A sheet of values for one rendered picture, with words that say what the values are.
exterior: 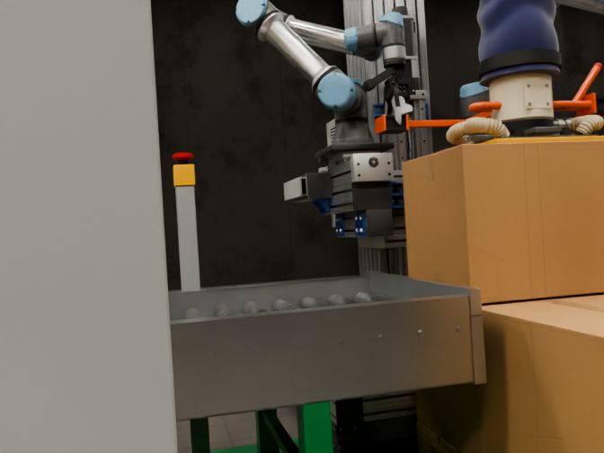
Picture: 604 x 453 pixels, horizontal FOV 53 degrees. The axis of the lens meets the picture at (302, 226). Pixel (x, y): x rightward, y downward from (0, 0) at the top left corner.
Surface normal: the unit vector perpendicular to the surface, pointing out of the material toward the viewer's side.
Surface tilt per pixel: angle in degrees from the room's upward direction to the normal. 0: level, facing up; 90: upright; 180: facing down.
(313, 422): 90
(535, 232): 90
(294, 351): 90
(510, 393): 90
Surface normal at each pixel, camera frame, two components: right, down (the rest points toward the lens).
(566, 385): -0.97, 0.06
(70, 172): 0.23, -0.02
